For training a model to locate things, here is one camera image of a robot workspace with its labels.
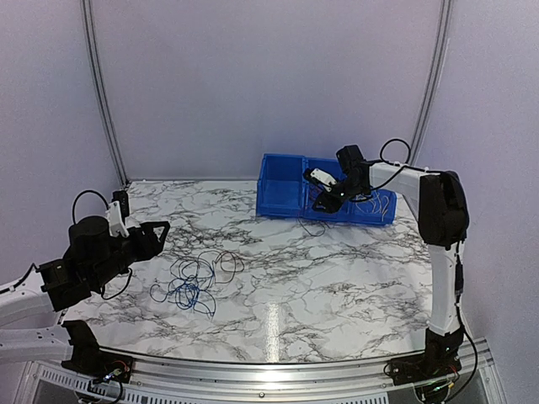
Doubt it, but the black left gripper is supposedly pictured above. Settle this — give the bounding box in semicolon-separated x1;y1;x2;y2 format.
90;221;169;290

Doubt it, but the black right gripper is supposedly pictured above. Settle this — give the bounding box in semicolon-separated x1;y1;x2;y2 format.
312;177;366;214

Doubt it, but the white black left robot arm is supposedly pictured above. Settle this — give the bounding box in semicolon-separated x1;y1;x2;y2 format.
1;215;170;375

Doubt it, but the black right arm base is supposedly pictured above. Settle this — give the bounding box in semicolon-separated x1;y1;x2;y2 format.
383;327;464;385

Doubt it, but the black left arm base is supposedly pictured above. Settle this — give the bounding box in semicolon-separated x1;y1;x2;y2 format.
61;320;134;383

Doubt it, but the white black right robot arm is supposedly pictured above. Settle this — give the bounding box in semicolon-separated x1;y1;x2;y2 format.
303;145;470;377

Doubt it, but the blue plastic bin left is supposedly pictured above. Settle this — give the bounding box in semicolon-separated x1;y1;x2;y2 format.
255;153;305;218

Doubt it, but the blue plastic bin right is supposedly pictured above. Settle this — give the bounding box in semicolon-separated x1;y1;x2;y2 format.
345;189;398;226

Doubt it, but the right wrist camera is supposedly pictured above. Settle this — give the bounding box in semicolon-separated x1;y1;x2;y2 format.
303;168;338;188

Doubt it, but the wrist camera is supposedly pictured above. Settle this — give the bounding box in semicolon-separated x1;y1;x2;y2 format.
105;190;130;238
303;168;338;188

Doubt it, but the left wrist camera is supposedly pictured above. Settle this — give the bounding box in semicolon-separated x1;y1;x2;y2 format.
105;190;130;238

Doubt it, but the aluminium front rail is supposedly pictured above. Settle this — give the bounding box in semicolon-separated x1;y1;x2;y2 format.
13;338;507;403

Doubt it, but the aluminium frame post left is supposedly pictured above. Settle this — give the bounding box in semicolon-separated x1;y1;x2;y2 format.
81;0;130;187

